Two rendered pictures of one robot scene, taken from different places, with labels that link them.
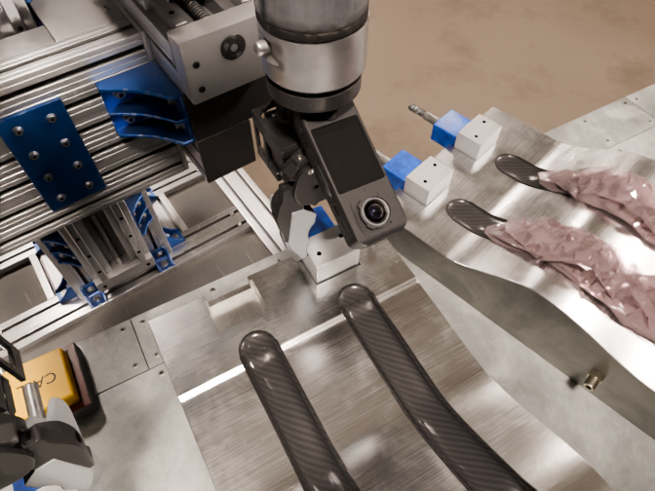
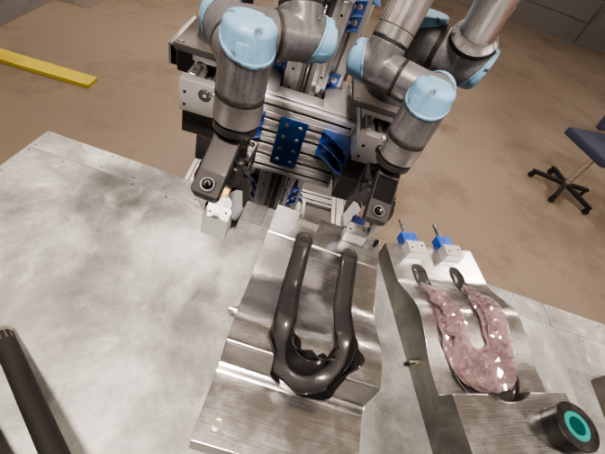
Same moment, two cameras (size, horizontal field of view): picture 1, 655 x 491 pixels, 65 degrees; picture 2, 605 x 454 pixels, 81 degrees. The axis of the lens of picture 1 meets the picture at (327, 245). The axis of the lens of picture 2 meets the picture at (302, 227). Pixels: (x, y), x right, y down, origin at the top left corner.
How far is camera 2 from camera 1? 0.35 m
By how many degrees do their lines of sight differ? 18
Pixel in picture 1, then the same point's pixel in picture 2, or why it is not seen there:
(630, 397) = (422, 379)
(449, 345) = (369, 295)
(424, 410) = (340, 303)
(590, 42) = (589, 313)
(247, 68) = not seen: hidden behind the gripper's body
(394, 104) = not seen: hidden behind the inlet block
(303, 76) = (388, 153)
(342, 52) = (404, 154)
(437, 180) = (417, 250)
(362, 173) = (383, 197)
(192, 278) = not seen: hidden behind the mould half
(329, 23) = (405, 142)
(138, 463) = (234, 246)
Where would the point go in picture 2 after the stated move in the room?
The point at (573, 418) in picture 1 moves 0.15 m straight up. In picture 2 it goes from (394, 373) to (432, 343)
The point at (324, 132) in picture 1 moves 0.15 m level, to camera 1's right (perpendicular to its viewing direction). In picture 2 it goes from (383, 177) to (447, 225)
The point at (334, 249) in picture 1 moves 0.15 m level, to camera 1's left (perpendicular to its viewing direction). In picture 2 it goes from (356, 231) to (308, 193)
